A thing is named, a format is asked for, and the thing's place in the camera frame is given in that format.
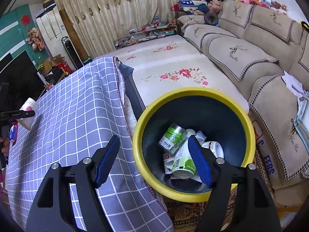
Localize white paper cup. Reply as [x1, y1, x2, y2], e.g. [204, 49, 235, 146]
[17, 97, 39, 130]

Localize green coconut drink bottle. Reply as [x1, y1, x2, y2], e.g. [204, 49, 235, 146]
[172, 135, 196, 180]

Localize cream yogurt tub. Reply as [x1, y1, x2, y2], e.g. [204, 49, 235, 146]
[202, 141, 224, 159]

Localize white pill bottle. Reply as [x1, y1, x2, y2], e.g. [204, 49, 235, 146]
[163, 152, 175, 175]

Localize yellow rimmed trash bin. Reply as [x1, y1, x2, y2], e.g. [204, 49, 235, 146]
[132, 87, 256, 203]

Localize person left hand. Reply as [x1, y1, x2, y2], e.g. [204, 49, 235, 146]
[0, 137, 10, 157]

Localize large black television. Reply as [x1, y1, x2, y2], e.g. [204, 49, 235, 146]
[1, 51, 45, 112]

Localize blue checkered tablecloth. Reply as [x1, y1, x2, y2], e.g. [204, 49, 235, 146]
[6, 57, 173, 231]

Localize artificial flower bouquet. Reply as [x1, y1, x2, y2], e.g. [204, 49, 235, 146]
[25, 27, 45, 51]

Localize black tower fan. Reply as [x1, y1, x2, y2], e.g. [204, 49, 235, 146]
[61, 36, 83, 70]

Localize papers on sofa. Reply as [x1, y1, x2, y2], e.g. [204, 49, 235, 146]
[281, 72, 308, 152]

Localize white cabinet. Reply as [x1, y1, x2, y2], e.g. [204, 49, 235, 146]
[36, 4, 70, 59]

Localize beige patterned curtain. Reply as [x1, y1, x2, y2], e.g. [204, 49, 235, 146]
[54, 0, 179, 58]

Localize floral bed mat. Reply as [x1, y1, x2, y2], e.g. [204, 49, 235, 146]
[104, 35, 249, 112]

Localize beige sofa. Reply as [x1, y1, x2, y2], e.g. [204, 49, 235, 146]
[177, 0, 308, 206]

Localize low toy shelf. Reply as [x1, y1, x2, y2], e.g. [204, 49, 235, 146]
[114, 23, 177, 50]

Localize pile of plush toys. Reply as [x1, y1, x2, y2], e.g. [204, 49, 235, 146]
[208, 0, 288, 16]

